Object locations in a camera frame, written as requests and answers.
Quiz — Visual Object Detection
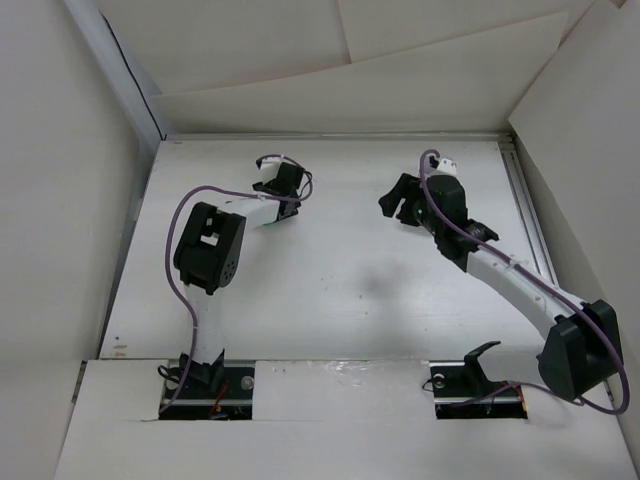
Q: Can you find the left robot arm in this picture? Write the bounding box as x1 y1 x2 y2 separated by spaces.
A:
164 155 313 397

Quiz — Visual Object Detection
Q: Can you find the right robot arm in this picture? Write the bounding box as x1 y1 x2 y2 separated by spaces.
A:
379 174 628 401

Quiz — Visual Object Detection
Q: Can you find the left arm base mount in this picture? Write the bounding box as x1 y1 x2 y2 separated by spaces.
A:
157 354 256 421

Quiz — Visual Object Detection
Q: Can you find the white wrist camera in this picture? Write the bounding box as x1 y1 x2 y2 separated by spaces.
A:
256 156 282 183
426 156 457 177

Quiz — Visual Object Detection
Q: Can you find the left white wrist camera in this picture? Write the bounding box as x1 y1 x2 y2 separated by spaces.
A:
256 156 282 183

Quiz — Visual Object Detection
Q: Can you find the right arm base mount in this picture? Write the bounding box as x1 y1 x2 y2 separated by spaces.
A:
422 341 528 420

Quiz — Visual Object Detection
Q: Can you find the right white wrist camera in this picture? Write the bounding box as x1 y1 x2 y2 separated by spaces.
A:
426 156 457 177

